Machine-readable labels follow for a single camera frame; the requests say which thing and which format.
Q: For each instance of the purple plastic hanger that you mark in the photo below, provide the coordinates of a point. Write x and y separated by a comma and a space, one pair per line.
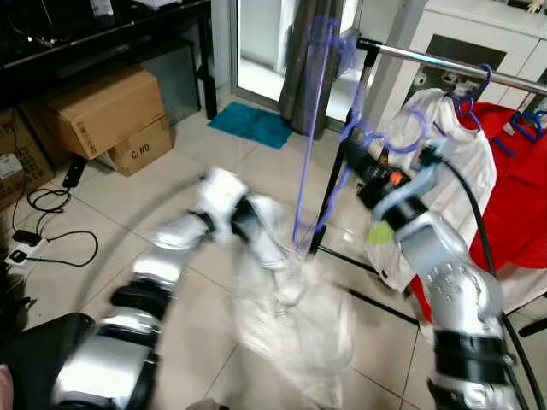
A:
303, 171
466, 107

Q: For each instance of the white polo shirt black buttons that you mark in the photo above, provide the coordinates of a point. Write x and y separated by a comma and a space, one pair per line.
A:
299, 325

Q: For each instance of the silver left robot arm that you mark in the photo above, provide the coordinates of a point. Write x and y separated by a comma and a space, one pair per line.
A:
102, 367

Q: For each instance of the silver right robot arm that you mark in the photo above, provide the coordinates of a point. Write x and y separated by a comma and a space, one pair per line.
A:
449, 273

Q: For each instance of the blue plastic hanger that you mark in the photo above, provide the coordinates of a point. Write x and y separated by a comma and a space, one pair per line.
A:
530, 128

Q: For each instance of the white shirt green print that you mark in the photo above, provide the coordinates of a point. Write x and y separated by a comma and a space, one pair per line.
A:
466, 171

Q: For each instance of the teal floor mat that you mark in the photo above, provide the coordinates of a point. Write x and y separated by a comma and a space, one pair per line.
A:
252, 124

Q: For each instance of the cardboard box C/NO print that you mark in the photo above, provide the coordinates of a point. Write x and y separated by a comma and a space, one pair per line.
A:
141, 149

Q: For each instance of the metal clothes rack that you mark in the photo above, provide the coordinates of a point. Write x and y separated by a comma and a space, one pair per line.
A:
427, 58

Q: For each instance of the grey curtain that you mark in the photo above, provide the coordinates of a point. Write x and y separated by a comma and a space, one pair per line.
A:
295, 77

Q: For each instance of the red shirt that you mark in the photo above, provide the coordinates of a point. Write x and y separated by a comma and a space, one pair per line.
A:
517, 196

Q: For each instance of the grey flat panel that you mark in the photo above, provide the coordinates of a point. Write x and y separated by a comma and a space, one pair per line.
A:
171, 81

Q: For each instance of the black handheld device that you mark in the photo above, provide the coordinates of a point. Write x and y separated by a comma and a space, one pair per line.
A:
74, 173

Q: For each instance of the large cardboard box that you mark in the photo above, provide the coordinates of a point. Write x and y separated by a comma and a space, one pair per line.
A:
102, 111

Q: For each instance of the white cabinet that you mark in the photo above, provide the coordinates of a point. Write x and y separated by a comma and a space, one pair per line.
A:
479, 26

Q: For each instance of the black desk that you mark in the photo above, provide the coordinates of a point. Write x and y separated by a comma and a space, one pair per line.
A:
128, 26

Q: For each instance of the white power strip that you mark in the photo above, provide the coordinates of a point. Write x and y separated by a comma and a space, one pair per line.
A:
19, 256

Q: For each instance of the brown cardboard box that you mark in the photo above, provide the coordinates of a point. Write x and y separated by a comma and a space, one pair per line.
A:
21, 162

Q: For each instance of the small beige figurine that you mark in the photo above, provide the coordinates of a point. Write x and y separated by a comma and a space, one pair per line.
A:
537, 5

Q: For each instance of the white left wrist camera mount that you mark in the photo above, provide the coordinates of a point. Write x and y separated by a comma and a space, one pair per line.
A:
218, 192

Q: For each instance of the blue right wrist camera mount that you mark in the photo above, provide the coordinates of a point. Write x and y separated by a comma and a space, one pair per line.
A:
423, 184

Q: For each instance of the glass door white frame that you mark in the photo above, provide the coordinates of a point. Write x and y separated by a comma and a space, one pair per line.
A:
256, 51

